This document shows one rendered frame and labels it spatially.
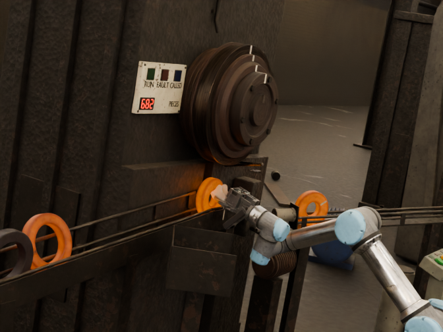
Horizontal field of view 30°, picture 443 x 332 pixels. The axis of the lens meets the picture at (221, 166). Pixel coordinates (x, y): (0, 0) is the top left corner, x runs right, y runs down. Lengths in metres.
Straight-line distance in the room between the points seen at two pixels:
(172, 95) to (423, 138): 3.05
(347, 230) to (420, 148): 2.97
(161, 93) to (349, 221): 0.80
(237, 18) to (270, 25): 0.27
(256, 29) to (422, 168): 2.58
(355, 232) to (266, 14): 1.11
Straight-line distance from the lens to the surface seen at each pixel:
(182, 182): 3.14
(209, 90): 2.98
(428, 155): 5.74
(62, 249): 2.61
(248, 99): 3.07
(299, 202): 3.49
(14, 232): 2.41
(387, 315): 3.64
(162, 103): 2.98
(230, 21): 3.30
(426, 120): 5.79
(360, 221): 2.86
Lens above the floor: 1.42
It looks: 10 degrees down
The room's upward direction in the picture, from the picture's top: 10 degrees clockwise
